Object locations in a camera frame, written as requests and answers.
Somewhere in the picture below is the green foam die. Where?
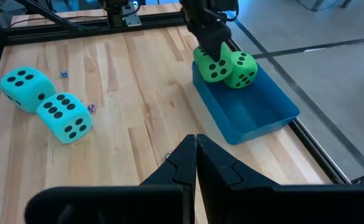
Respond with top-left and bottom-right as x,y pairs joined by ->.
223,50 -> 259,90
193,42 -> 234,84

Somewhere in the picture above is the blue plastic bin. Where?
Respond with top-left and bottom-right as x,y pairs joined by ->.
192,60 -> 301,146

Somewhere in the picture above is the teal foam die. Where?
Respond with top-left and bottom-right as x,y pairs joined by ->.
0,66 -> 57,114
36,92 -> 93,145

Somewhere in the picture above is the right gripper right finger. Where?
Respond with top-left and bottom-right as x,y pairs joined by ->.
197,134 -> 364,224

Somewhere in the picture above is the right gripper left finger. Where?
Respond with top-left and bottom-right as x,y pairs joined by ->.
24,134 -> 198,224

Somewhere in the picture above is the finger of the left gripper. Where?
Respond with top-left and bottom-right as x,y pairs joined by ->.
202,30 -> 232,62

